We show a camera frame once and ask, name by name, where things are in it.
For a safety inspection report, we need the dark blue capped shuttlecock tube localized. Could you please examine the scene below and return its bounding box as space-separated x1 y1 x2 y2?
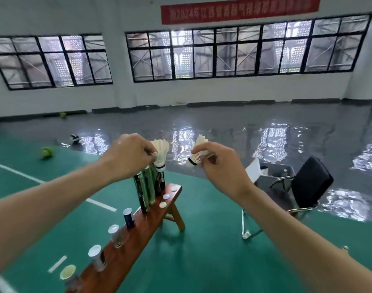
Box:
123 208 135 229

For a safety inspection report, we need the small black-framed window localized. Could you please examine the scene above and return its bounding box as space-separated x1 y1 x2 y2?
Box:
0 34 113 91

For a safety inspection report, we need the person's right forearm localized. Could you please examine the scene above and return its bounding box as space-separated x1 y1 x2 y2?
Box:
235 184 372 293

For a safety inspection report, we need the brown wooden bench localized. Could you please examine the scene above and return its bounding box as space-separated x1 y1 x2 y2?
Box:
65 183 186 293

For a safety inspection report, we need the black office chair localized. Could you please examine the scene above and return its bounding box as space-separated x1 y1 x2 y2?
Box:
242 156 335 240

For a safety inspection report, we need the person's left hand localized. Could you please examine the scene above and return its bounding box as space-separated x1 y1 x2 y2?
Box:
104 133 159 183

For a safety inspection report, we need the person's right hand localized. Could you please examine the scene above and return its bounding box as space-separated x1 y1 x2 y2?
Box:
192 142 254 202

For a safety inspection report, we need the red wall banner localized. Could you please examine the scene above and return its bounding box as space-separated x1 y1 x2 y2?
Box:
160 0 322 25

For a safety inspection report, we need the dark open shuttlecock tube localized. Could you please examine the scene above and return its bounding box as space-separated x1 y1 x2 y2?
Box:
133 171 150 214

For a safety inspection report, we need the person's left forearm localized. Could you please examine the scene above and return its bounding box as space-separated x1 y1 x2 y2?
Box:
0 156 114 279

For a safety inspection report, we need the clear capped shuttlecock tube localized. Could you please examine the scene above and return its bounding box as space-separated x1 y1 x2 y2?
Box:
88 245 107 272
108 224 124 249

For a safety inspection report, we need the green open shuttlecock tube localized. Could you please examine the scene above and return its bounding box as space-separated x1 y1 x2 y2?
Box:
142 165 157 207

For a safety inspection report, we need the shuttlecock tube with yellowish cap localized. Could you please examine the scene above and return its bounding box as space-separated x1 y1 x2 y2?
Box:
59 265 83 293

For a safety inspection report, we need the white box lid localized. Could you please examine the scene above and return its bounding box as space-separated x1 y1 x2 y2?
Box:
245 158 261 184

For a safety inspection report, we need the wide black-framed window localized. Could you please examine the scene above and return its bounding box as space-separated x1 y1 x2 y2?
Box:
125 13 372 83

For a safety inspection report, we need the white feather shuttlecock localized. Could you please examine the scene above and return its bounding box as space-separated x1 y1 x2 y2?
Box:
151 139 170 173
186 134 215 171

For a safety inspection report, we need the grey storage box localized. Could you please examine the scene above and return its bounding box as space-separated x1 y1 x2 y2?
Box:
254 162 296 211

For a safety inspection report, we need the black shuttlecock tube white print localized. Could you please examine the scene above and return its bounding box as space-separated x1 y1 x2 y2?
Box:
154 168 166 196

